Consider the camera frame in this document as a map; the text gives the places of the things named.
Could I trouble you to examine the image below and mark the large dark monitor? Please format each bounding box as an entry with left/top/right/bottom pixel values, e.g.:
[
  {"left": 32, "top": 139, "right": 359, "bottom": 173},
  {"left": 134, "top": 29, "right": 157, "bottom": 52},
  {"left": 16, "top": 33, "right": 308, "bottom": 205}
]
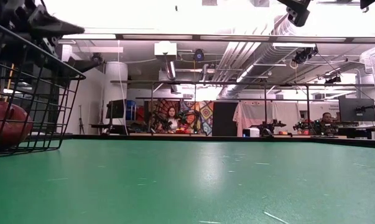
[{"left": 338, "top": 98, "right": 375, "bottom": 123}]

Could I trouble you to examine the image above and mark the blue storage bin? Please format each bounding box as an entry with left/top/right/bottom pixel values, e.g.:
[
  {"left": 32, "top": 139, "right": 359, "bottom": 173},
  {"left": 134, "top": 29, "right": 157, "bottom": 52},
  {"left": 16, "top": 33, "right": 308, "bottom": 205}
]
[{"left": 126, "top": 100, "right": 137, "bottom": 121}]

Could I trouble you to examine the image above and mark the seated person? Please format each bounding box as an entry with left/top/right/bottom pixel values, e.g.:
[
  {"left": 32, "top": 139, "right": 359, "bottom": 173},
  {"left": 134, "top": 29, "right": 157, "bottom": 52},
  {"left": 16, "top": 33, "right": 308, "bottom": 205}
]
[
  {"left": 162, "top": 106, "right": 180, "bottom": 133},
  {"left": 314, "top": 111, "right": 339, "bottom": 135}
]

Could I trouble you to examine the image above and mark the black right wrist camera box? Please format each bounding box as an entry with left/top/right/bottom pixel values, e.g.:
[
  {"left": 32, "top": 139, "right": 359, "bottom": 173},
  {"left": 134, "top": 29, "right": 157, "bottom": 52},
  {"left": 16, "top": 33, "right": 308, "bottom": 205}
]
[{"left": 285, "top": 5, "right": 312, "bottom": 28}]

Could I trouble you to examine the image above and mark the black panel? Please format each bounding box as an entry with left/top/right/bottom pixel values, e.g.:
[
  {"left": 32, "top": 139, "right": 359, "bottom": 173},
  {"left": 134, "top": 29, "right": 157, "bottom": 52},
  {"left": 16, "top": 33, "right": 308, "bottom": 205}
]
[{"left": 212, "top": 101, "right": 239, "bottom": 137}]

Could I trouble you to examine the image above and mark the black table border rail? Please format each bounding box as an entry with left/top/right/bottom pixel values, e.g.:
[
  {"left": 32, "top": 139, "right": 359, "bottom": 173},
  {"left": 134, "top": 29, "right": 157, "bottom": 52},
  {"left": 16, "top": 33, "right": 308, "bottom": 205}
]
[{"left": 28, "top": 133, "right": 375, "bottom": 149}]

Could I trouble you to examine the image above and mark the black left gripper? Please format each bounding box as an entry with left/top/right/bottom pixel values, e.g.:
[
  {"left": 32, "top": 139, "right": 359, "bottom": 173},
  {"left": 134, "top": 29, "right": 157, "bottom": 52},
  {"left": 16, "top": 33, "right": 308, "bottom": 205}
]
[{"left": 0, "top": 0, "right": 104, "bottom": 74}]

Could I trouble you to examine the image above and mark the black wire basket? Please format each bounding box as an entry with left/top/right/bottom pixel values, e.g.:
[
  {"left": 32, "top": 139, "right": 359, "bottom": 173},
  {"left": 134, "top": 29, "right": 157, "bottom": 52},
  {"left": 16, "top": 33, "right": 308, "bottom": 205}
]
[{"left": 0, "top": 18, "right": 86, "bottom": 158}]

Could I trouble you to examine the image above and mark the red apple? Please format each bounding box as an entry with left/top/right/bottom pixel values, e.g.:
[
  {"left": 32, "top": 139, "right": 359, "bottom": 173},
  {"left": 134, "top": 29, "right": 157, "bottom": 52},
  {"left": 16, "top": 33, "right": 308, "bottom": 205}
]
[{"left": 0, "top": 101, "right": 34, "bottom": 151}]

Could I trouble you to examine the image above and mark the white square box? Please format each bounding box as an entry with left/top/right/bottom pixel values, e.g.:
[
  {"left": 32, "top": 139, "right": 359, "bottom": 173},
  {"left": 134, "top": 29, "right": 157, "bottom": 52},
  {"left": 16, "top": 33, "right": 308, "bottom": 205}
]
[{"left": 154, "top": 41, "right": 178, "bottom": 57}]

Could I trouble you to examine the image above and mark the black camera cluster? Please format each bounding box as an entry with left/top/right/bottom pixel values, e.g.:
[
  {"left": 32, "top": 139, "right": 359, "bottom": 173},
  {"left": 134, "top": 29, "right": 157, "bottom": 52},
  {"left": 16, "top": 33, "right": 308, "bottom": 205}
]
[{"left": 292, "top": 46, "right": 319, "bottom": 65}]

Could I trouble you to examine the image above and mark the silver ventilation duct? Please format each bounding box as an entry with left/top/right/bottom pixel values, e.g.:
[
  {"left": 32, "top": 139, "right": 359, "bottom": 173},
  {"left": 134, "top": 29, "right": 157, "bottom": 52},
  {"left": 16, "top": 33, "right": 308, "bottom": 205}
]
[{"left": 211, "top": 18, "right": 300, "bottom": 97}]

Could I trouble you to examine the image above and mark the small dark monitor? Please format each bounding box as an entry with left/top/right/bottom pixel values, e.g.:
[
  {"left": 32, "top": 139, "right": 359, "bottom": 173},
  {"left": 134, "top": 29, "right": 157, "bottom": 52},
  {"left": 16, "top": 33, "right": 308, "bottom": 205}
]
[{"left": 105, "top": 99, "right": 126, "bottom": 119}]

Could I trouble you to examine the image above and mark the white hanging sheet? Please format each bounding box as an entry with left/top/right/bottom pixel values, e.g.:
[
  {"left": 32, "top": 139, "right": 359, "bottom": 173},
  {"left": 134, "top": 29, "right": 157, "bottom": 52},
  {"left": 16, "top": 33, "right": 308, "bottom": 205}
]
[{"left": 233, "top": 101, "right": 300, "bottom": 129}]

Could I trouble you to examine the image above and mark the black pipe frame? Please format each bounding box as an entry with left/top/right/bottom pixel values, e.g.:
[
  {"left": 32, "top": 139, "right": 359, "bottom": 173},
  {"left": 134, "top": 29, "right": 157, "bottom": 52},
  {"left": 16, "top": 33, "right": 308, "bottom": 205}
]
[{"left": 109, "top": 80, "right": 375, "bottom": 134}]

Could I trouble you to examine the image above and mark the black overhead frame beam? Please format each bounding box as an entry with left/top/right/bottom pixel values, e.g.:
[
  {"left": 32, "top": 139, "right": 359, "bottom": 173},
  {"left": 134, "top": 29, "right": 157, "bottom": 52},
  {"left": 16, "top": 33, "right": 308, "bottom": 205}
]
[{"left": 115, "top": 33, "right": 375, "bottom": 44}]

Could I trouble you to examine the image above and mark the long fluorescent light fixture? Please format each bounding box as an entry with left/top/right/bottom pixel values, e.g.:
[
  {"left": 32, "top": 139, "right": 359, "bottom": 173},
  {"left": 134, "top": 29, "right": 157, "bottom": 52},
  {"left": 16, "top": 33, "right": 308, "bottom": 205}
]
[{"left": 62, "top": 32, "right": 117, "bottom": 40}]

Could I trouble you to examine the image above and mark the black tripod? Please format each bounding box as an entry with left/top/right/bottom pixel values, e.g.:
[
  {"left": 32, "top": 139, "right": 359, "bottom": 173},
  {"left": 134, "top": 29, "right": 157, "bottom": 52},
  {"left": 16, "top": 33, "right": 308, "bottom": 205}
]
[{"left": 77, "top": 105, "right": 85, "bottom": 135}]

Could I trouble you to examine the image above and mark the white cylindrical column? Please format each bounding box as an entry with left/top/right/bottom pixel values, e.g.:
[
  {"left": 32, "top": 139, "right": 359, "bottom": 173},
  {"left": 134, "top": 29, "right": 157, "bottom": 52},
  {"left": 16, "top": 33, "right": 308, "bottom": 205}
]
[{"left": 103, "top": 61, "right": 129, "bottom": 103}]

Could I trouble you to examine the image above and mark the colourful patterned tapestry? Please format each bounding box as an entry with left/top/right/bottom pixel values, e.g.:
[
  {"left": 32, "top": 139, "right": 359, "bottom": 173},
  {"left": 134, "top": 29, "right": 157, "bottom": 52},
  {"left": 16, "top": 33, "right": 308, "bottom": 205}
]
[{"left": 149, "top": 99, "right": 215, "bottom": 136}]

